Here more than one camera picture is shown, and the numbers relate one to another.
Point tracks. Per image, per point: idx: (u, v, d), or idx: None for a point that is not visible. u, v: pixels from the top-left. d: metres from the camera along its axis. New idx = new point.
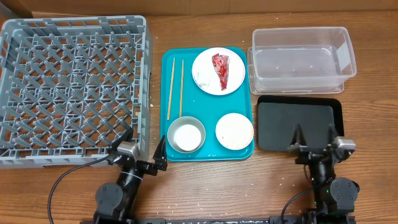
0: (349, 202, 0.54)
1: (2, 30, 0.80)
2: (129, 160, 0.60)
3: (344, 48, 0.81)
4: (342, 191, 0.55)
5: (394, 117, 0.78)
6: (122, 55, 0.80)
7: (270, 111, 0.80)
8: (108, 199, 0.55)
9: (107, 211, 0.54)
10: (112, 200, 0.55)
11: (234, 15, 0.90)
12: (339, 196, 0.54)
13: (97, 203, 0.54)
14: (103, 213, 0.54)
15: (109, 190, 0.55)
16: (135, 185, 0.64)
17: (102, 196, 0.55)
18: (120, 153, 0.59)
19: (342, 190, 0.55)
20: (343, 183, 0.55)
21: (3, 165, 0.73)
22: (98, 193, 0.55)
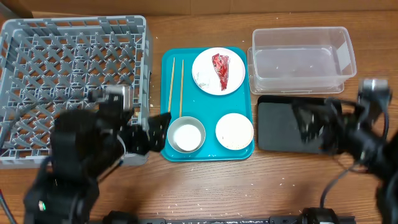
0: None
1: (2, 30, 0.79)
2: (115, 100, 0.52)
3: (344, 48, 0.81)
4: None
5: (394, 118, 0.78)
6: (122, 55, 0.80)
7: (270, 111, 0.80)
8: (69, 127, 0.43)
9: (65, 135, 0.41)
10: (73, 126, 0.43)
11: (234, 15, 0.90)
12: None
13: (56, 129, 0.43)
14: (60, 139, 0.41)
15: (81, 112, 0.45)
16: (115, 147, 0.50)
17: (62, 129, 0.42)
18: (107, 93, 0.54)
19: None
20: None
21: (3, 166, 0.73)
22: (68, 111, 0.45)
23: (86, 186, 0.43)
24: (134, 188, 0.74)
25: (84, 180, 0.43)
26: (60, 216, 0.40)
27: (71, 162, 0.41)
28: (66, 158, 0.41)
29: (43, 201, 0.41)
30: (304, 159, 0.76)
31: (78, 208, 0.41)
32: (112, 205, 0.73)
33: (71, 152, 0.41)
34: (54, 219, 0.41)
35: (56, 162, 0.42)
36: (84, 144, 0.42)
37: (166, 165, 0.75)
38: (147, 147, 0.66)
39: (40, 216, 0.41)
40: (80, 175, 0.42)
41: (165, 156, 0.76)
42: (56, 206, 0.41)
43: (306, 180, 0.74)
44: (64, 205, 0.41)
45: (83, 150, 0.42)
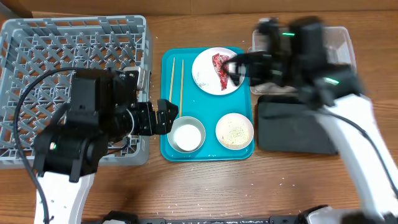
0: (318, 48, 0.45)
1: (2, 30, 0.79)
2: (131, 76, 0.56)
3: (344, 48, 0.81)
4: (318, 40, 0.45)
5: (394, 118, 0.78)
6: (122, 54, 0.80)
7: (270, 111, 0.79)
8: (89, 73, 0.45)
9: (86, 78, 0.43)
10: (93, 73, 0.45)
11: (234, 15, 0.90)
12: (318, 50, 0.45)
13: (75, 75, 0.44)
14: (76, 83, 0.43)
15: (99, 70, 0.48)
16: (127, 123, 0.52)
17: (83, 74, 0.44)
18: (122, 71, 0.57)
19: (316, 40, 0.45)
20: (318, 32, 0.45)
21: (3, 166, 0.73)
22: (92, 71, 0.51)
23: (98, 133, 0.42)
24: (134, 188, 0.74)
25: (97, 129, 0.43)
26: (71, 155, 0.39)
27: (88, 107, 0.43)
28: (84, 101, 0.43)
29: (55, 142, 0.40)
30: (304, 159, 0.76)
31: (88, 152, 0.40)
32: (111, 205, 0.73)
33: (90, 93, 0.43)
34: (65, 160, 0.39)
35: (73, 108, 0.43)
36: (103, 94, 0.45)
37: (166, 165, 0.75)
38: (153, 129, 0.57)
39: (51, 156, 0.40)
40: (94, 121, 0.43)
41: (165, 155, 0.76)
42: (66, 149, 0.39)
43: (306, 180, 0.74)
44: (73, 144, 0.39)
45: (104, 100, 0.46)
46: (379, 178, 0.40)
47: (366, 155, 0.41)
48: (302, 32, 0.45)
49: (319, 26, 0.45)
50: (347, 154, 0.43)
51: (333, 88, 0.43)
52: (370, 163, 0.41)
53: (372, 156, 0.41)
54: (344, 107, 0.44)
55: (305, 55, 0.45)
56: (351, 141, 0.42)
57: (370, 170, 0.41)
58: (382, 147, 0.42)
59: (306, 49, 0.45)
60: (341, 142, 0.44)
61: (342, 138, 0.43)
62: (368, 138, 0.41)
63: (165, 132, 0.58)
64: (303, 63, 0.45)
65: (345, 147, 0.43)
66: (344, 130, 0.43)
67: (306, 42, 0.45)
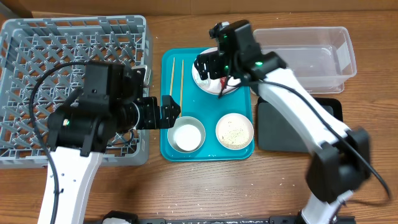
0: (248, 45, 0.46)
1: (2, 30, 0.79)
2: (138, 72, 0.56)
3: (344, 47, 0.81)
4: (249, 37, 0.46)
5: (394, 117, 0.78)
6: (122, 54, 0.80)
7: (270, 111, 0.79)
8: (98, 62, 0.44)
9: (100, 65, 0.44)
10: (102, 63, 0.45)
11: (234, 15, 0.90)
12: (248, 44, 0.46)
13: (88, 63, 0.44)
14: (91, 68, 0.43)
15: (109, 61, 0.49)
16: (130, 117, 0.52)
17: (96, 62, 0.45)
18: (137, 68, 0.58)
19: (245, 37, 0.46)
20: (245, 31, 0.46)
21: (3, 166, 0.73)
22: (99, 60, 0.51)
23: (109, 114, 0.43)
24: (134, 188, 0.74)
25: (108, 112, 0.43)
26: (83, 130, 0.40)
27: (101, 91, 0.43)
28: (97, 85, 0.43)
29: (68, 119, 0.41)
30: (304, 159, 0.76)
31: (99, 130, 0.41)
32: (111, 205, 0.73)
33: (104, 78, 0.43)
34: (77, 135, 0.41)
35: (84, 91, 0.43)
36: (114, 80, 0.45)
37: (166, 165, 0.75)
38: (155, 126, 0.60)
39: (63, 132, 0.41)
40: (104, 104, 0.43)
41: (165, 155, 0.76)
42: (79, 127, 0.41)
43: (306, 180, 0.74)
44: (86, 121, 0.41)
45: (113, 88, 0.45)
46: (312, 119, 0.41)
47: (296, 104, 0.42)
48: (231, 32, 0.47)
49: (247, 26, 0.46)
50: (284, 108, 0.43)
51: (263, 71, 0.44)
52: (301, 109, 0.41)
53: (299, 103, 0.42)
54: (275, 76, 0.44)
55: (239, 49, 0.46)
56: (282, 97, 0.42)
57: (302, 116, 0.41)
58: (308, 96, 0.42)
59: (238, 46, 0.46)
60: (276, 100, 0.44)
61: (276, 98, 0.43)
62: (295, 92, 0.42)
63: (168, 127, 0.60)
64: (238, 56, 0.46)
65: (280, 102, 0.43)
66: (273, 91, 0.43)
67: (237, 40, 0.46)
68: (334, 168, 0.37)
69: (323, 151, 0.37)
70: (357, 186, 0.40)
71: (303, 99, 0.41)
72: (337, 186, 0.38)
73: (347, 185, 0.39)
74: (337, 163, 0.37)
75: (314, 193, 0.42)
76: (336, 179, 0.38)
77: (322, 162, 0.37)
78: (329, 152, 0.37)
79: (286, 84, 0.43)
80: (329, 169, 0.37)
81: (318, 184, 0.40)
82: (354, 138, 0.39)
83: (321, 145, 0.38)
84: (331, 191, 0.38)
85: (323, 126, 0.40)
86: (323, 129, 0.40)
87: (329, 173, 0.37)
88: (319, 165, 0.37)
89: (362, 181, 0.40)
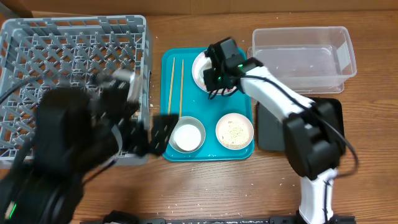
0: (233, 57, 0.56)
1: (2, 30, 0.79)
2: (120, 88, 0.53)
3: (344, 47, 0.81)
4: (232, 48, 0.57)
5: (394, 117, 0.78)
6: (121, 66, 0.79)
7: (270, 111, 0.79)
8: (61, 99, 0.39)
9: (52, 111, 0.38)
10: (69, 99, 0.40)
11: (234, 15, 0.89)
12: (232, 53, 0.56)
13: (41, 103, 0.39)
14: (45, 117, 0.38)
15: (76, 90, 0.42)
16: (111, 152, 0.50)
17: (53, 101, 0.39)
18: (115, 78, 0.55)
19: (228, 49, 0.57)
20: (228, 44, 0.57)
21: (3, 166, 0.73)
22: (65, 86, 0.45)
23: (71, 173, 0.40)
24: (134, 188, 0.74)
25: (68, 174, 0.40)
26: (33, 214, 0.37)
27: (57, 147, 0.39)
28: (51, 143, 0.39)
29: (14, 201, 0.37)
30: None
31: (55, 211, 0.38)
32: (112, 205, 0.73)
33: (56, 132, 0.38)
34: (30, 216, 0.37)
35: (38, 149, 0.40)
36: (74, 126, 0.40)
37: (166, 165, 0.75)
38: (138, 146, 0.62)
39: (17, 216, 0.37)
40: (63, 165, 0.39)
41: (165, 155, 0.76)
42: (30, 205, 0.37)
43: None
44: (40, 197, 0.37)
45: (73, 137, 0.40)
46: (284, 101, 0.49)
47: (271, 91, 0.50)
48: (217, 45, 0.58)
49: (230, 40, 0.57)
50: (263, 97, 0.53)
51: (245, 71, 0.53)
52: (275, 94, 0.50)
53: (273, 89, 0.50)
54: (254, 71, 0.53)
55: (224, 58, 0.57)
56: (258, 85, 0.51)
57: (276, 99, 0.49)
58: (282, 83, 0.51)
59: (224, 56, 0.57)
60: (255, 91, 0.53)
61: (255, 88, 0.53)
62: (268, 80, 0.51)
63: (157, 152, 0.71)
64: (224, 63, 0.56)
65: (259, 93, 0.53)
66: (252, 83, 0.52)
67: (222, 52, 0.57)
68: (303, 134, 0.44)
69: (291, 120, 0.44)
70: (331, 155, 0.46)
71: (276, 85, 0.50)
72: (309, 152, 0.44)
73: (319, 151, 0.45)
74: (303, 129, 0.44)
75: (296, 168, 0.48)
76: (306, 145, 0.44)
77: (290, 129, 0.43)
78: (296, 120, 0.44)
79: (262, 75, 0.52)
80: (298, 134, 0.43)
81: (295, 155, 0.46)
82: (319, 109, 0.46)
83: (290, 117, 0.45)
84: (305, 157, 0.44)
85: (291, 102, 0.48)
86: (291, 104, 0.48)
87: (298, 139, 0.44)
88: (288, 133, 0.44)
89: (334, 149, 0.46)
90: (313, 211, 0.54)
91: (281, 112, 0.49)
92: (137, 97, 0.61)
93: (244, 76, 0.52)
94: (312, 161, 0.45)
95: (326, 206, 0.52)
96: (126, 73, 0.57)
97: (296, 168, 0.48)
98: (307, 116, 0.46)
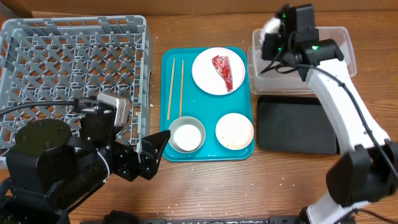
0: (306, 31, 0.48)
1: (2, 30, 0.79)
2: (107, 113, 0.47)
3: (344, 47, 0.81)
4: (309, 18, 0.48)
5: (394, 117, 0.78)
6: (120, 81, 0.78)
7: (270, 111, 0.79)
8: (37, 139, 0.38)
9: (27, 157, 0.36)
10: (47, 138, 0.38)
11: (234, 15, 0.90)
12: (306, 27, 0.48)
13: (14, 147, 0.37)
14: (20, 162, 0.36)
15: (53, 122, 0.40)
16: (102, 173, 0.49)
17: (25, 147, 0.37)
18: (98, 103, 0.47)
19: (306, 18, 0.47)
20: (307, 12, 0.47)
21: (3, 166, 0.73)
22: (32, 126, 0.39)
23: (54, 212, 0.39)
24: (134, 188, 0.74)
25: (53, 212, 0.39)
26: None
27: (35, 188, 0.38)
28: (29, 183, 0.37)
29: None
30: (304, 159, 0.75)
31: None
32: (112, 205, 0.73)
33: (33, 177, 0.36)
34: None
35: (17, 188, 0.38)
36: (49, 168, 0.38)
37: (166, 165, 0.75)
38: (136, 172, 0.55)
39: None
40: (46, 205, 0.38)
41: (165, 155, 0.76)
42: None
43: (306, 180, 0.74)
44: None
45: (50, 177, 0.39)
46: (354, 121, 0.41)
47: (342, 101, 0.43)
48: (293, 10, 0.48)
49: (310, 7, 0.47)
50: (329, 103, 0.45)
51: (318, 56, 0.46)
52: (347, 107, 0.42)
53: (346, 98, 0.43)
54: (327, 63, 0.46)
55: (295, 30, 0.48)
56: (331, 90, 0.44)
57: (346, 115, 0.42)
58: (357, 96, 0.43)
59: (296, 27, 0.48)
60: (323, 91, 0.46)
61: (323, 88, 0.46)
62: (345, 87, 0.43)
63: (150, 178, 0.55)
64: (293, 37, 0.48)
65: (329, 99, 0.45)
66: (323, 79, 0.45)
67: (296, 20, 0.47)
68: (363, 173, 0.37)
69: (357, 154, 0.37)
70: (377, 194, 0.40)
71: (351, 96, 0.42)
72: (357, 190, 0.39)
73: (367, 190, 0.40)
74: (367, 169, 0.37)
75: (333, 193, 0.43)
76: (359, 183, 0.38)
77: (353, 165, 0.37)
78: (364, 157, 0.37)
79: (336, 74, 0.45)
80: (358, 173, 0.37)
81: (339, 186, 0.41)
82: (392, 150, 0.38)
83: (356, 149, 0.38)
84: (349, 191, 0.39)
85: (364, 130, 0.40)
86: (364, 134, 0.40)
87: (356, 177, 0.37)
88: (348, 166, 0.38)
89: (384, 191, 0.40)
90: (323, 221, 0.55)
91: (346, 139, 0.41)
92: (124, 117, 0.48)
93: (315, 68, 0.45)
94: (354, 197, 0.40)
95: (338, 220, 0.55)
96: (111, 98, 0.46)
97: (334, 193, 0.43)
98: (373, 152, 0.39)
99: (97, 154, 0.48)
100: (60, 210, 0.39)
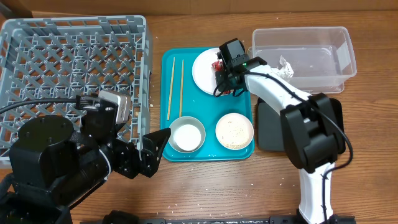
0: (238, 58, 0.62)
1: (2, 30, 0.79)
2: (108, 111, 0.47)
3: (344, 47, 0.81)
4: (237, 49, 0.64)
5: (394, 117, 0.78)
6: (120, 81, 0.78)
7: (270, 111, 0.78)
8: (39, 135, 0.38)
9: (29, 152, 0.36)
10: (49, 134, 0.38)
11: (234, 15, 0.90)
12: (237, 54, 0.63)
13: (17, 143, 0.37)
14: (23, 158, 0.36)
15: (54, 119, 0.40)
16: (102, 172, 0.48)
17: (27, 142, 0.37)
18: (97, 99, 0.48)
19: (234, 49, 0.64)
20: (235, 46, 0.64)
21: (3, 166, 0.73)
22: (35, 122, 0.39)
23: (55, 208, 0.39)
24: (134, 188, 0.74)
25: (55, 208, 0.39)
26: None
27: (36, 183, 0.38)
28: (31, 178, 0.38)
29: None
30: None
31: None
32: (112, 205, 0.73)
33: (35, 171, 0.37)
34: None
35: (20, 183, 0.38)
36: (51, 163, 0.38)
37: (166, 165, 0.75)
38: (137, 169, 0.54)
39: None
40: (48, 201, 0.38)
41: (165, 155, 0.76)
42: None
43: None
44: None
45: (50, 172, 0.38)
46: (283, 94, 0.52)
47: (272, 86, 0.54)
48: (225, 46, 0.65)
49: (236, 42, 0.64)
50: (265, 93, 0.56)
51: (249, 68, 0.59)
52: (277, 89, 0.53)
53: (273, 84, 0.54)
54: (258, 70, 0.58)
55: (230, 58, 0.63)
56: (260, 82, 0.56)
57: (277, 94, 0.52)
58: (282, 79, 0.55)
59: (230, 56, 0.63)
60: (259, 87, 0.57)
61: (257, 84, 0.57)
62: (269, 76, 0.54)
63: (151, 177, 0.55)
64: (230, 63, 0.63)
65: (263, 90, 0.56)
66: (254, 79, 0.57)
67: (228, 52, 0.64)
68: (300, 124, 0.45)
69: (287, 111, 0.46)
70: (328, 146, 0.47)
71: (276, 80, 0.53)
72: (306, 145, 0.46)
73: (315, 144, 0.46)
74: (300, 119, 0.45)
75: (295, 162, 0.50)
76: (301, 135, 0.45)
77: (287, 119, 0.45)
78: (293, 111, 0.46)
79: (263, 71, 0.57)
80: (295, 126, 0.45)
81: (292, 149, 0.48)
82: (316, 101, 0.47)
83: (287, 108, 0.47)
84: (301, 149, 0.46)
85: (290, 95, 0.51)
86: (290, 98, 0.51)
87: (295, 127, 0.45)
88: (286, 124, 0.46)
89: (331, 142, 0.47)
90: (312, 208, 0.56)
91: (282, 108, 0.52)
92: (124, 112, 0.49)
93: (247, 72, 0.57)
94: (308, 152, 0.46)
95: (324, 203, 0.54)
96: (112, 94, 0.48)
97: (295, 162, 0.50)
98: (306, 111, 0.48)
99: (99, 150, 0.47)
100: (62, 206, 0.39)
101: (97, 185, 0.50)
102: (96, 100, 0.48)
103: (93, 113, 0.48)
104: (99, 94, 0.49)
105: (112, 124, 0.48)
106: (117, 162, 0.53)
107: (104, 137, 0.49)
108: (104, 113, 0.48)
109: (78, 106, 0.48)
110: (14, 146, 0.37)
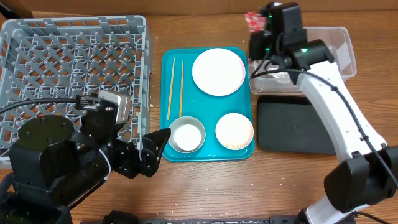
0: (292, 34, 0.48)
1: (2, 30, 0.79)
2: (109, 111, 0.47)
3: (344, 47, 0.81)
4: (296, 18, 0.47)
5: (394, 117, 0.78)
6: (120, 81, 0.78)
7: (270, 111, 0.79)
8: (39, 134, 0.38)
9: (29, 152, 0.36)
10: (49, 134, 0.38)
11: (234, 15, 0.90)
12: (294, 28, 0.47)
13: (17, 142, 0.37)
14: (23, 158, 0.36)
15: (55, 118, 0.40)
16: (102, 172, 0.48)
17: (27, 142, 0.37)
18: (98, 99, 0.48)
19: (291, 18, 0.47)
20: (293, 12, 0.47)
21: (4, 166, 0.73)
22: (36, 122, 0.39)
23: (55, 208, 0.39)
24: (134, 188, 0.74)
25: (55, 208, 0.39)
26: None
27: (36, 183, 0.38)
28: (30, 178, 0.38)
29: None
30: (304, 159, 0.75)
31: None
32: (112, 205, 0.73)
33: (35, 171, 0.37)
34: None
35: (20, 183, 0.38)
36: (50, 163, 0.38)
37: (166, 165, 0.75)
38: (137, 169, 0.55)
39: None
40: (48, 201, 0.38)
41: (165, 155, 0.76)
42: None
43: (306, 180, 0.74)
44: None
45: (50, 172, 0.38)
46: (350, 127, 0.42)
47: (335, 106, 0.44)
48: (278, 11, 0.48)
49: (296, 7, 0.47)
50: (322, 107, 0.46)
51: (306, 55, 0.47)
52: (341, 112, 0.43)
53: (337, 103, 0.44)
54: (318, 65, 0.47)
55: (283, 31, 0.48)
56: (323, 94, 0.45)
57: (340, 121, 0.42)
58: (351, 101, 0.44)
59: (283, 28, 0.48)
60: (314, 94, 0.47)
61: (314, 91, 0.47)
62: (337, 91, 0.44)
63: (150, 177, 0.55)
64: (282, 38, 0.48)
65: (321, 102, 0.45)
66: (314, 84, 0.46)
67: (283, 21, 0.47)
68: (361, 180, 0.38)
69: (353, 162, 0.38)
70: (376, 198, 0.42)
71: (344, 100, 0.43)
72: (356, 198, 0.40)
73: (366, 197, 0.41)
74: (367, 174, 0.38)
75: (331, 200, 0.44)
76: (360, 188, 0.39)
77: (351, 173, 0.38)
78: (360, 164, 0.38)
79: (327, 78, 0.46)
80: (356, 182, 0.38)
81: (337, 192, 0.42)
82: (388, 154, 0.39)
83: (354, 157, 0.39)
84: (349, 199, 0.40)
85: (360, 137, 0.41)
86: (360, 139, 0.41)
87: (354, 183, 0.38)
88: (346, 175, 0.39)
89: (382, 195, 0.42)
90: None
91: (341, 145, 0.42)
92: (124, 112, 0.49)
93: (306, 72, 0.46)
94: (354, 202, 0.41)
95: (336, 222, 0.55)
96: (112, 94, 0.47)
97: (331, 199, 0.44)
98: (370, 158, 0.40)
99: (99, 150, 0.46)
100: (62, 205, 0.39)
101: (97, 185, 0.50)
102: (97, 99, 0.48)
103: (94, 112, 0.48)
104: (99, 93, 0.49)
105: (112, 124, 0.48)
106: (117, 162, 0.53)
107: (103, 137, 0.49)
108: (105, 113, 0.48)
109: (79, 106, 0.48)
110: (14, 147, 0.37)
